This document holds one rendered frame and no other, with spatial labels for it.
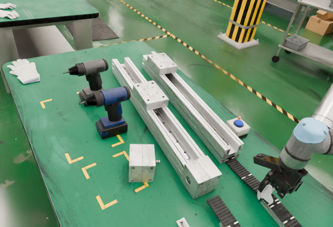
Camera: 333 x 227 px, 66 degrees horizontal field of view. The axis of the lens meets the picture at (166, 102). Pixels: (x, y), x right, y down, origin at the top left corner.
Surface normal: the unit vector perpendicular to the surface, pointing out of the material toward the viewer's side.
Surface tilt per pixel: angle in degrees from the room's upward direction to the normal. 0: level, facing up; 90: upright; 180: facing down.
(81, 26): 90
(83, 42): 90
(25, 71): 8
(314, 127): 0
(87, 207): 0
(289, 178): 90
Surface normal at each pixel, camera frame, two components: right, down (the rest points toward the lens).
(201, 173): 0.12, -0.79
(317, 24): -0.78, 0.28
